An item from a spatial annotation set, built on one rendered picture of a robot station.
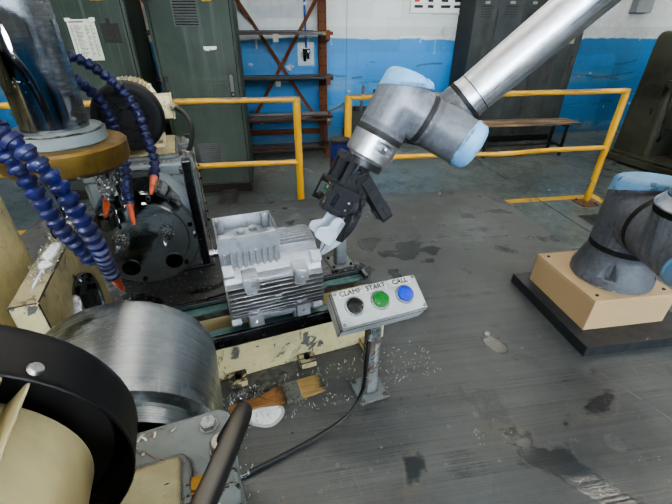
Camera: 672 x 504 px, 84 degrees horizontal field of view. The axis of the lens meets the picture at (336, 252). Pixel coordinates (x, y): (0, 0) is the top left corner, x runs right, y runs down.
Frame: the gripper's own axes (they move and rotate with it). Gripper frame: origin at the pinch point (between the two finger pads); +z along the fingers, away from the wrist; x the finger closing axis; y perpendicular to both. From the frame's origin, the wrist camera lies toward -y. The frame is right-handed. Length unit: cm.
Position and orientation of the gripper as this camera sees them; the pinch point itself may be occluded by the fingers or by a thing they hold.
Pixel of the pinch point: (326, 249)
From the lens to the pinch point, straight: 78.5
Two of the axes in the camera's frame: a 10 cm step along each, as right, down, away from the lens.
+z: -4.7, 8.3, 3.0
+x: 3.5, 4.8, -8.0
